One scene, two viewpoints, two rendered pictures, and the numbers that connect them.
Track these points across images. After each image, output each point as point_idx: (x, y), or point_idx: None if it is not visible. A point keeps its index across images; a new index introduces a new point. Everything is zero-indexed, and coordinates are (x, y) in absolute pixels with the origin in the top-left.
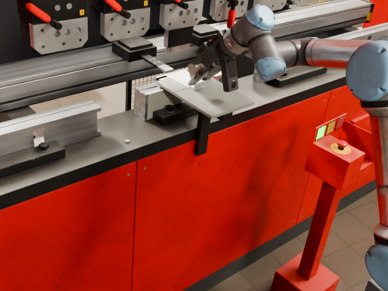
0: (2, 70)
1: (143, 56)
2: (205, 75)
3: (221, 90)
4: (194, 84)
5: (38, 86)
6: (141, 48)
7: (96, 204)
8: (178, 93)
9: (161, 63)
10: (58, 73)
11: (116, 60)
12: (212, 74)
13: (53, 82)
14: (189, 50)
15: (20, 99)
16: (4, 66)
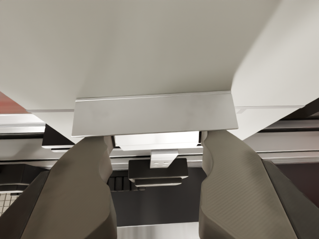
0: (313, 160)
1: (164, 167)
2: (251, 222)
3: (43, 21)
4: (237, 127)
5: (304, 141)
6: (160, 178)
7: None
8: (305, 98)
9: (157, 161)
10: (279, 153)
11: (189, 157)
12: (101, 180)
13: (284, 142)
14: (42, 152)
15: (318, 128)
16: (297, 162)
